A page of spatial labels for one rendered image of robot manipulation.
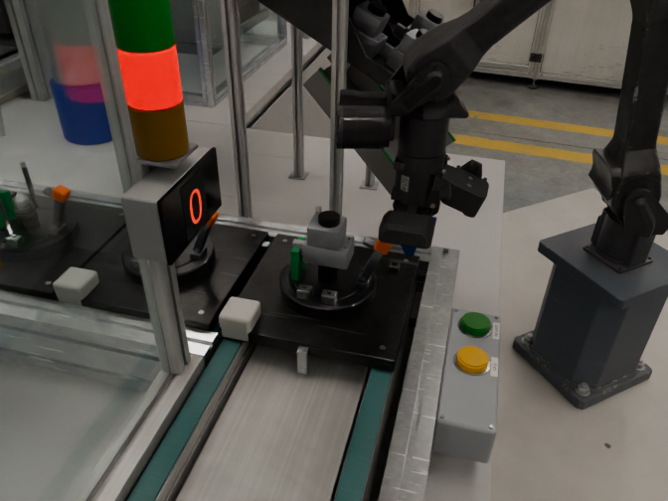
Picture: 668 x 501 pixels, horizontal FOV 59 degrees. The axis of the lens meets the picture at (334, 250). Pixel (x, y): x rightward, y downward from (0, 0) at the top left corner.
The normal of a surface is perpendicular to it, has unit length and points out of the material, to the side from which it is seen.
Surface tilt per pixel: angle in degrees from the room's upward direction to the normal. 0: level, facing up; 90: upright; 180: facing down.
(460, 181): 18
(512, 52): 90
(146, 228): 90
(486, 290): 0
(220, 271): 0
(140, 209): 90
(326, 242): 90
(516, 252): 0
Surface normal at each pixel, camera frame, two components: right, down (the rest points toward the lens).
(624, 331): 0.44, 0.52
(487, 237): 0.02, -0.82
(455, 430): -0.25, 0.55
